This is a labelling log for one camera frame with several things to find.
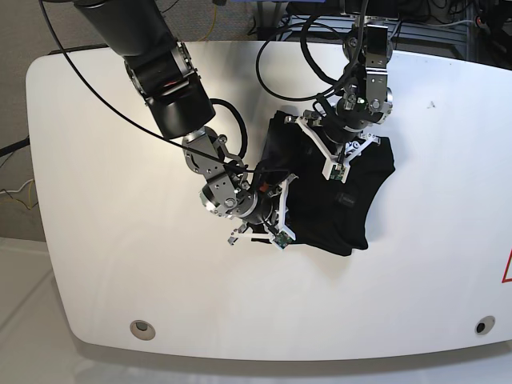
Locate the red tape rectangle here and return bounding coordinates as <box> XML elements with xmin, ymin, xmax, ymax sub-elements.
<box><xmin>502</xmin><ymin>252</ymin><xmax>512</xmax><ymax>283</ymax></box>

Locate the table grommet hole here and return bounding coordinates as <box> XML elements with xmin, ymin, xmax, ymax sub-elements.
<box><xmin>130</xmin><ymin>320</ymin><xmax>156</xmax><ymax>341</ymax></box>
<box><xmin>474</xmin><ymin>315</ymin><xmax>496</xmax><ymax>336</ymax></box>

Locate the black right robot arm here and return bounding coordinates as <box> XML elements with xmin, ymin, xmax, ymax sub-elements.
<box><xmin>74</xmin><ymin>1</ymin><xmax>295</xmax><ymax>248</ymax></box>

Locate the black T-shirt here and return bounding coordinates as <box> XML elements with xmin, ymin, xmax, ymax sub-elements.
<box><xmin>256</xmin><ymin>111</ymin><xmax>395</xmax><ymax>256</ymax></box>

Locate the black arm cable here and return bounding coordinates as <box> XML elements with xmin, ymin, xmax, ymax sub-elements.
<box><xmin>255</xmin><ymin>0</ymin><xmax>369</xmax><ymax>121</ymax></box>
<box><xmin>38</xmin><ymin>0</ymin><xmax>293</xmax><ymax>177</ymax></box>

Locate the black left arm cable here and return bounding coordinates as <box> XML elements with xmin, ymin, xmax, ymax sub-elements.
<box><xmin>255</xmin><ymin>0</ymin><xmax>369</xmax><ymax>121</ymax></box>

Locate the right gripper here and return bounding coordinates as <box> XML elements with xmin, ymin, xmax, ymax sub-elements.
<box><xmin>199</xmin><ymin>171</ymin><xmax>297</xmax><ymax>240</ymax></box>

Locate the right table grommet hole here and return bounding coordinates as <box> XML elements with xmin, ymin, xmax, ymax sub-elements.
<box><xmin>474</xmin><ymin>315</ymin><xmax>496</xmax><ymax>336</ymax></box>

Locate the left table grommet hole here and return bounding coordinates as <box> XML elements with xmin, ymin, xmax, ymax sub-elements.
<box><xmin>130</xmin><ymin>320</ymin><xmax>156</xmax><ymax>341</ymax></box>

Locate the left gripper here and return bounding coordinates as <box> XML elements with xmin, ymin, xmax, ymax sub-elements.
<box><xmin>283</xmin><ymin>95</ymin><xmax>394</xmax><ymax>160</ymax></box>

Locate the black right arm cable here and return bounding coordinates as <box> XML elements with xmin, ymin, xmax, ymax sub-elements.
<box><xmin>38</xmin><ymin>0</ymin><xmax>293</xmax><ymax>177</ymax></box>

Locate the aluminium frame rail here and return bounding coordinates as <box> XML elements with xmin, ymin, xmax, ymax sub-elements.
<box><xmin>279</xmin><ymin>14</ymin><xmax>481</xmax><ymax>63</ymax></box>

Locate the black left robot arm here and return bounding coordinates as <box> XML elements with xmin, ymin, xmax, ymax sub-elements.
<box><xmin>299</xmin><ymin>1</ymin><xmax>393</xmax><ymax>160</ymax></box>

